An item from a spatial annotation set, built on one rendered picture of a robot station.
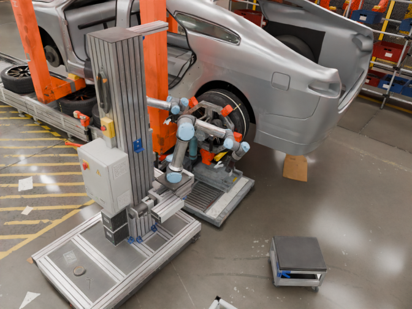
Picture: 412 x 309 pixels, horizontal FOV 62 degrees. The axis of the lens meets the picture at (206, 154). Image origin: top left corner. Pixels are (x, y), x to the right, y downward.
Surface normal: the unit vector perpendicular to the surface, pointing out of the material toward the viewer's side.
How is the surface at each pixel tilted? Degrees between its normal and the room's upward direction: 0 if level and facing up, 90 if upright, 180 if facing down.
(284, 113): 90
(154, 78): 90
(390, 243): 0
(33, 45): 90
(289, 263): 0
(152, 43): 90
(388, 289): 0
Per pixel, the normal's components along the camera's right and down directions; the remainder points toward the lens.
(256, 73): -0.54, 0.47
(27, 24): 0.84, 0.35
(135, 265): 0.04, -0.81
